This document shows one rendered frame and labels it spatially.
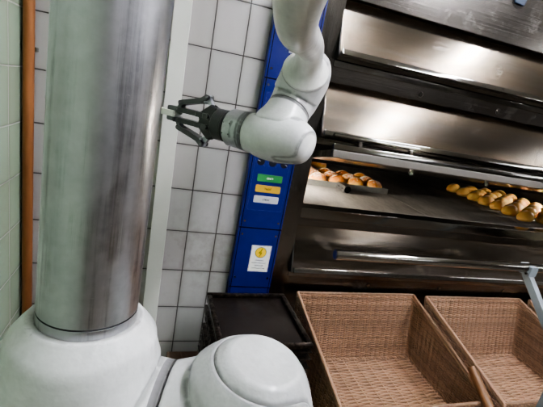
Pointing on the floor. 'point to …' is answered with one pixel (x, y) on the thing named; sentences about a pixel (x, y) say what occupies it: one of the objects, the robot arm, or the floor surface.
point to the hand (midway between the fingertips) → (168, 111)
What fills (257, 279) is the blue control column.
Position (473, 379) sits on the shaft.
